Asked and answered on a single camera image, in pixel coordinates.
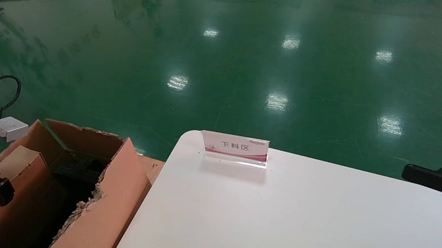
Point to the small cardboard box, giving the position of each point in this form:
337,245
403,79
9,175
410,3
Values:
26,197

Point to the large cardboard box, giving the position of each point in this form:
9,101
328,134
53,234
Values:
118,204

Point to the black foam insert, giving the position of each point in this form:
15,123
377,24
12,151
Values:
80,170

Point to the acrylic sign with red card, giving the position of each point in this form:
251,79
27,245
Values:
239,147

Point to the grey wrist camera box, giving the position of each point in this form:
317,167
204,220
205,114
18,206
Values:
14,128

